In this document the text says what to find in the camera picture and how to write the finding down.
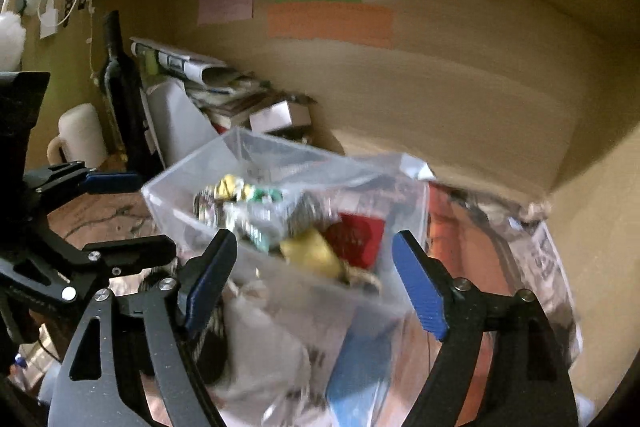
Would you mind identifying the orange sticky note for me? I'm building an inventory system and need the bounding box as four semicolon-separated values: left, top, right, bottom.
267;1;394;48

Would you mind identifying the stack of books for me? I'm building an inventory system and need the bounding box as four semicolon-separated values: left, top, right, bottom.
186;77;281;129

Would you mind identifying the rolled newspaper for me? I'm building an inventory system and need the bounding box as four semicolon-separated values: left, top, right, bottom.
130;37;234;86

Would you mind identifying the white paper sheet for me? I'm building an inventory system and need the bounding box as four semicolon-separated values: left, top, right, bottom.
144;75;218;168

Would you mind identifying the clear plastic storage box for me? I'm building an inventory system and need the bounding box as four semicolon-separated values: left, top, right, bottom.
142;129;428;317

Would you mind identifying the red felt cloth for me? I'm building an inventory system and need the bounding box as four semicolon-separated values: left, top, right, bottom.
323;212;385;270

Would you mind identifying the pink sticky note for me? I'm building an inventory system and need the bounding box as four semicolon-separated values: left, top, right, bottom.
198;0;254;26

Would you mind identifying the cream thermos mug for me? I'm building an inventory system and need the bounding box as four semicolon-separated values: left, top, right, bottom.
47;103;108;168

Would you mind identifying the dark wine bottle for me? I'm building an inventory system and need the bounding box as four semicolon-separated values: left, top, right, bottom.
100;10;163;183

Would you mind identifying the yellow sponge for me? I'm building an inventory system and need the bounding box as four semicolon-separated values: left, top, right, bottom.
280;228;345;280

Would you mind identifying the small white card box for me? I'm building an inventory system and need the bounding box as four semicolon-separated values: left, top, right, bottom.
250;101;311;133

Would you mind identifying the floral patterned scrunchie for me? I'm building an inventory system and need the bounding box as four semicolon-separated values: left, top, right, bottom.
193;173;283;228

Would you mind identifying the vintage newspaper desk mat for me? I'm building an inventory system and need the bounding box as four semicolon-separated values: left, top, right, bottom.
48;193;158;249

